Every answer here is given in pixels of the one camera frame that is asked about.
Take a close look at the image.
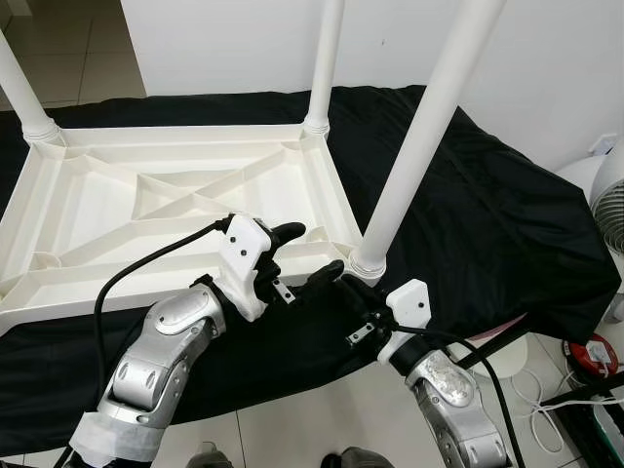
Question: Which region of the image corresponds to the grey right robot foot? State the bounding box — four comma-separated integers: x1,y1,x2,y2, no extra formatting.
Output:
322,447,396,468

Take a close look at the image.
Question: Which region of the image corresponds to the white plastic children table top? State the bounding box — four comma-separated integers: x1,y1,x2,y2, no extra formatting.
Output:
0,122,364,337

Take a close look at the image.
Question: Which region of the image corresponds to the pink stool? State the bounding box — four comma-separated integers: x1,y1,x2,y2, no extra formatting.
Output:
468,317,527,342

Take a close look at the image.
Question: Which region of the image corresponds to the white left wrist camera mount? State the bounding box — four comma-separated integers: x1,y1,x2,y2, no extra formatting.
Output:
216,214,274,323

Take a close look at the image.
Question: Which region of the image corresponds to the black metal table leg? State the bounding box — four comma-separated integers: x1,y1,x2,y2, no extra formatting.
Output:
458,310,532,371

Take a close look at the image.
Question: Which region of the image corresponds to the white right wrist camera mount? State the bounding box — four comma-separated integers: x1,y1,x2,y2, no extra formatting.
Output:
378,278,433,364

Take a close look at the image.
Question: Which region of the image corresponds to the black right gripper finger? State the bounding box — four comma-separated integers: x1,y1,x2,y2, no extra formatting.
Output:
336,275,376,311

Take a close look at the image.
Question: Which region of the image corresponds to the grey robot foot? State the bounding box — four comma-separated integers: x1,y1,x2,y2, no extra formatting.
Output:
322,447,396,468
185,441,235,468

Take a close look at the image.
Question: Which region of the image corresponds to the white round floor base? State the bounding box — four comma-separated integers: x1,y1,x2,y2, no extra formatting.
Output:
478,331,532,381

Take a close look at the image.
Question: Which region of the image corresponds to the white floor cable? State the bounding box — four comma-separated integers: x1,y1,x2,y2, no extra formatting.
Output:
512,366,624,454

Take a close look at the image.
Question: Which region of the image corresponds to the grey left robot foot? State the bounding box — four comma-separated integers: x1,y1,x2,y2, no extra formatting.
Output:
185,441,235,468

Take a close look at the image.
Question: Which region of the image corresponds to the white round fan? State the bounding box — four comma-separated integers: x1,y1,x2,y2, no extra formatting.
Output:
556,146,624,254

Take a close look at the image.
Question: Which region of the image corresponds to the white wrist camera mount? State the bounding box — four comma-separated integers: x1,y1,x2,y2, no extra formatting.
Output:
216,214,274,323
378,278,433,364

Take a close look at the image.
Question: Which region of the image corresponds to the red round canister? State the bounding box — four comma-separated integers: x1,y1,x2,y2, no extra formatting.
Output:
564,333,620,379

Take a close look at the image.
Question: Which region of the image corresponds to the black table cloth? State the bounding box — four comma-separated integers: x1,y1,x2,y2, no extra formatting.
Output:
0,83,623,430

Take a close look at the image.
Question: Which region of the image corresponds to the white plastic table leg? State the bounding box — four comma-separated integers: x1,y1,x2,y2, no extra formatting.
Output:
348,0,508,284
0,29,64,147
304,0,345,137

